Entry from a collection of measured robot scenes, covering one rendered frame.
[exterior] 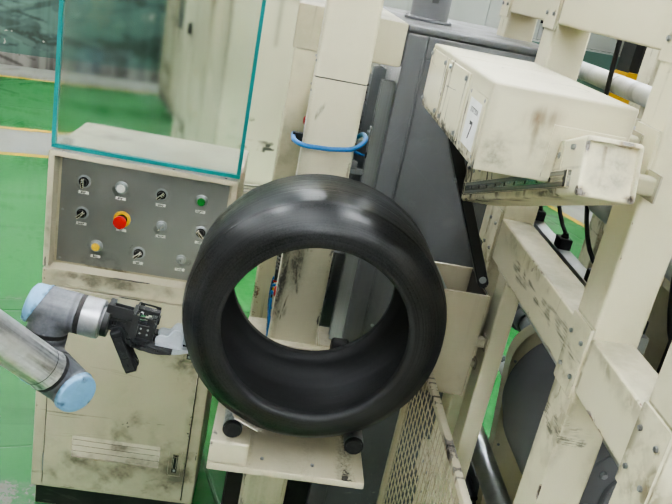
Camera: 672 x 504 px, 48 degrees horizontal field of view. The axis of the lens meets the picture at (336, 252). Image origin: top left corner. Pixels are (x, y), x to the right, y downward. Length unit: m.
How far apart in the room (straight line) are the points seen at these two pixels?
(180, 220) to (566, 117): 1.38
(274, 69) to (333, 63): 3.20
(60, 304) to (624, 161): 1.17
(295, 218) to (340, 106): 0.43
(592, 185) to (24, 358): 1.09
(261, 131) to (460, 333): 3.30
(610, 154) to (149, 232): 1.53
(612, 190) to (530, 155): 0.15
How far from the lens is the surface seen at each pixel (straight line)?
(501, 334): 2.04
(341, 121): 1.85
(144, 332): 1.74
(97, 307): 1.74
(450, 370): 2.05
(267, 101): 5.05
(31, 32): 10.55
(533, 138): 1.28
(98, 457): 2.75
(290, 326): 2.03
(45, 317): 1.75
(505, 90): 1.25
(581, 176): 1.20
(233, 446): 1.78
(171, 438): 2.65
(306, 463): 1.86
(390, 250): 1.53
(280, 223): 1.51
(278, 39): 5.00
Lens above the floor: 1.90
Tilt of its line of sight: 20 degrees down
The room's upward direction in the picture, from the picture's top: 11 degrees clockwise
